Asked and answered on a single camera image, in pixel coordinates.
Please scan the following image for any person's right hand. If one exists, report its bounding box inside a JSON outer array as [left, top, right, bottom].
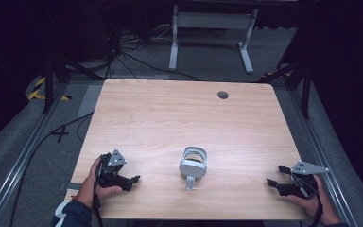
[[286, 174, 342, 227]]

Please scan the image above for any red bracelet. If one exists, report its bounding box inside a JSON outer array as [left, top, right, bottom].
[[70, 195, 90, 206]]

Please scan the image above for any black tripod stand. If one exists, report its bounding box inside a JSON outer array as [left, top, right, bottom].
[[41, 46, 106, 114], [260, 60, 314, 120]]

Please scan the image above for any yellow black floor tape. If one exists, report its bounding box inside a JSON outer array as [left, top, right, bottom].
[[27, 77, 73, 102]]

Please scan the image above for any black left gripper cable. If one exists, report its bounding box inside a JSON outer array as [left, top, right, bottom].
[[91, 157, 106, 227]]

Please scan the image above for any black floor cable bundle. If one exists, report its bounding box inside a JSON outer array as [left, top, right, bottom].
[[105, 25, 200, 81]]

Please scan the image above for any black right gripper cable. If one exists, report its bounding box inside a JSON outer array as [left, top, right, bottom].
[[307, 187, 325, 227]]

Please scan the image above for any aluminium floor rail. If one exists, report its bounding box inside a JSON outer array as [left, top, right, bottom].
[[0, 82, 70, 227], [287, 88, 357, 227]]

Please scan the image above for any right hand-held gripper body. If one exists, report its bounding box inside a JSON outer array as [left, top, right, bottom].
[[278, 160, 330, 200]]

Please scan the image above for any white metal stand frame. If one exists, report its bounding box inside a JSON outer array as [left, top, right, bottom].
[[168, 4, 260, 75]]

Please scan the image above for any person's left hand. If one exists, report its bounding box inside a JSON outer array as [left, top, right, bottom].
[[75, 157, 124, 209]]

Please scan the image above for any long black floor cable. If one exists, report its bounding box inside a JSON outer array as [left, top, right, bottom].
[[9, 111, 95, 227]]

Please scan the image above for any light grey handheld device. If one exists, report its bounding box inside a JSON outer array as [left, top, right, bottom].
[[179, 146, 208, 192]]

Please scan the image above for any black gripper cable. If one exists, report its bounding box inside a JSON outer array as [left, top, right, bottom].
[[307, 187, 325, 227], [91, 157, 106, 227]]

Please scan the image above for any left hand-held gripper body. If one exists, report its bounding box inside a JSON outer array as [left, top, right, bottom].
[[95, 148, 133, 192]]

